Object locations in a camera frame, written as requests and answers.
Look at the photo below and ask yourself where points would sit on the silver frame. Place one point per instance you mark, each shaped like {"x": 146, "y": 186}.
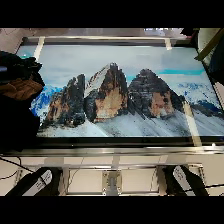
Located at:
{"x": 111, "y": 182}

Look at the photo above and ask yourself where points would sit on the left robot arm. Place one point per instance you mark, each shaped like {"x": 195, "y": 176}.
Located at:
{"x": 36, "y": 181}

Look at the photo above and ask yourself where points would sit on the black garment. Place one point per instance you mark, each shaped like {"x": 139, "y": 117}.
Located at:
{"x": 16, "y": 126}
{"x": 16, "y": 65}

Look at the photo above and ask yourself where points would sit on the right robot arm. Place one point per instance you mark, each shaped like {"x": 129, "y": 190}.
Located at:
{"x": 181, "y": 178}

